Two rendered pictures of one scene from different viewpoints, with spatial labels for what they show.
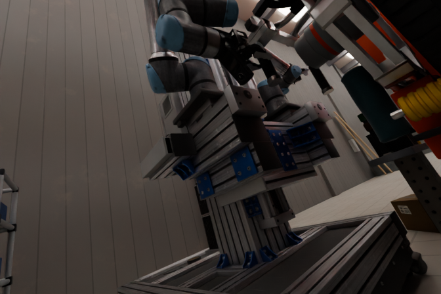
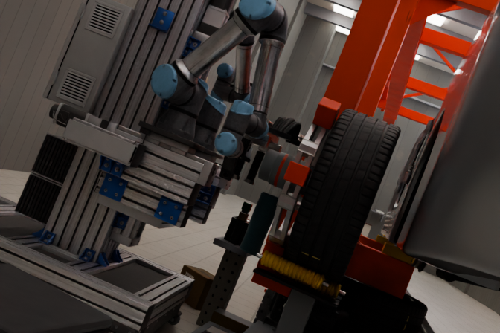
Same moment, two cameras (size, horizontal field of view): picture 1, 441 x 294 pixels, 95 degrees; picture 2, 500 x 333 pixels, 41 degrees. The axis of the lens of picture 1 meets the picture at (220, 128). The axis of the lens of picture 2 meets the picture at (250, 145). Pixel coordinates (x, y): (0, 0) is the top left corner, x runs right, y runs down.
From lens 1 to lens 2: 2.04 m
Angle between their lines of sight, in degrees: 43
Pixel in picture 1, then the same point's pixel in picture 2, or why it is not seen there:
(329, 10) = (285, 204)
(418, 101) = (268, 259)
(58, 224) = not seen: outside the picture
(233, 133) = (185, 194)
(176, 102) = (122, 34)
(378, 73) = (272, 234)
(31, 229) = not seen: outside the picture
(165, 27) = (229, 150)
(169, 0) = (243, 123)
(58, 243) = not seen: outside the picture
